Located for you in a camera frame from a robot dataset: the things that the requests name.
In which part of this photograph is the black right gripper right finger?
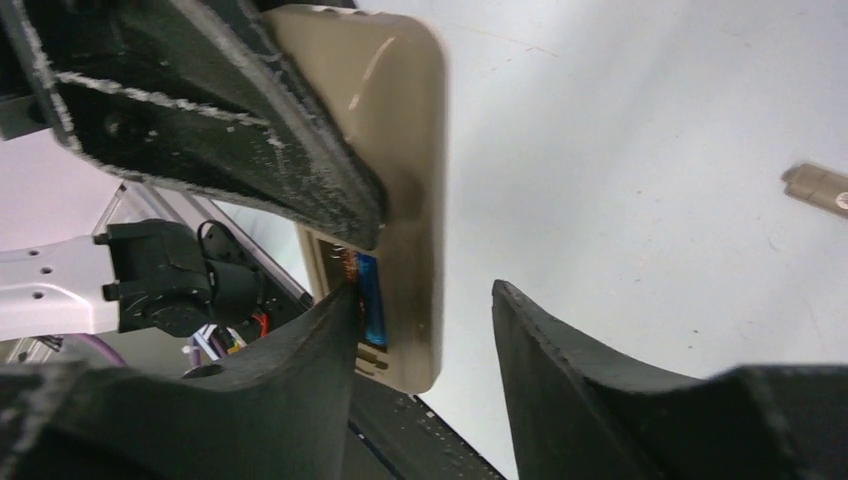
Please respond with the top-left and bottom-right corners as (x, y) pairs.
(492, 280), (847, 479)

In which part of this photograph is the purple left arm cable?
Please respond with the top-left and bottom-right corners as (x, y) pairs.
(72, 333), (130, 369)

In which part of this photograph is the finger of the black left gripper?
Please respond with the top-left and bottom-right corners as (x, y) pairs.
(1, 1), (386, 250)

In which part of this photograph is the beige battery compartment cover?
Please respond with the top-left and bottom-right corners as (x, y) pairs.
(782, 163), (847, 218)

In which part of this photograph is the blue battery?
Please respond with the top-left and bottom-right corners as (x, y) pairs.
(355, 253), (388, 348)

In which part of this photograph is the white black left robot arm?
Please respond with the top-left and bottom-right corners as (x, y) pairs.
(1, 1), (386, 336)

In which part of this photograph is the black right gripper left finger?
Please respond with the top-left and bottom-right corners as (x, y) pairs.
(1, 286), (359, 479)

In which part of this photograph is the beige remote control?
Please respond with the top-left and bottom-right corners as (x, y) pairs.
(265, 4), (448, 394)

